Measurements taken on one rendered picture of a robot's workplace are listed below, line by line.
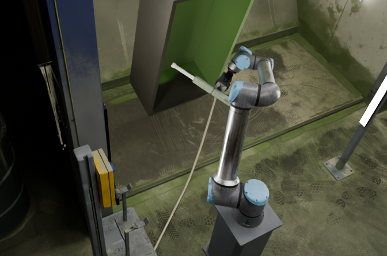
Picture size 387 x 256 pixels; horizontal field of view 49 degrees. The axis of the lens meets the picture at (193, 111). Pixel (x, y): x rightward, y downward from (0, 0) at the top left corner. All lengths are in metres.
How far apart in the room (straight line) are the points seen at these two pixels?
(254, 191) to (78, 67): 1.16
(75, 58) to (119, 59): 2.06
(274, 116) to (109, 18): 1.74
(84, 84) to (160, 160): 1.63
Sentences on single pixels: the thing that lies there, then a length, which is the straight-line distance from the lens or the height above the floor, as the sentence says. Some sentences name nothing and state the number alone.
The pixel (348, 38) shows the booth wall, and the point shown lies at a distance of 4.47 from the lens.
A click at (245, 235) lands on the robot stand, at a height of 0.64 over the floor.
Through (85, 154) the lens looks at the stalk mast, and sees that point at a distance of 1.58.
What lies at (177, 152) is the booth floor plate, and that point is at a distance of 3.57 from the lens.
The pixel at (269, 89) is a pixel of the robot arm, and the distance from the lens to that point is 2.19.
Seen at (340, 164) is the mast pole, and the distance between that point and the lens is 3.81.
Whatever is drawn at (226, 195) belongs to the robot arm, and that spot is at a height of 0.88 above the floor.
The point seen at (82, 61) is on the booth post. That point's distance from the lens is 1.93.
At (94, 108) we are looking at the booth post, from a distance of 2.16.
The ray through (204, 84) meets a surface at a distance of 2.87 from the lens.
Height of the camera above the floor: 2.91
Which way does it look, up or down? 48 degrees down
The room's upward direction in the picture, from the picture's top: 8 degrees clockwise
